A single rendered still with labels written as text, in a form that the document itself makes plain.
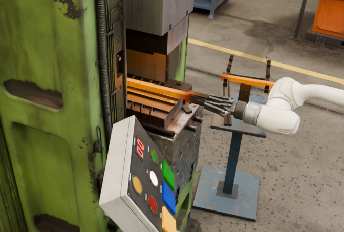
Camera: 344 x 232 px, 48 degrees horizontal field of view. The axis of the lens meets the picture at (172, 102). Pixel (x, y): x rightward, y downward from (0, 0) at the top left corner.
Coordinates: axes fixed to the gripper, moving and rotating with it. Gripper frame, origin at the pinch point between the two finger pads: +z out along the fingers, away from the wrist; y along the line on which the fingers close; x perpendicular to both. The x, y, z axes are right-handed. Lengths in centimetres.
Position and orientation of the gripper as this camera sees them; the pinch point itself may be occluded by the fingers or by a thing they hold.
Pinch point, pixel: (198, 98)
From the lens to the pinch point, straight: 162.8
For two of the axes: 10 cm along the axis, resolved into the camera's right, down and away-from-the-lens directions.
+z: -9.1, -2.6, 3.1
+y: 4.0, -4.9, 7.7
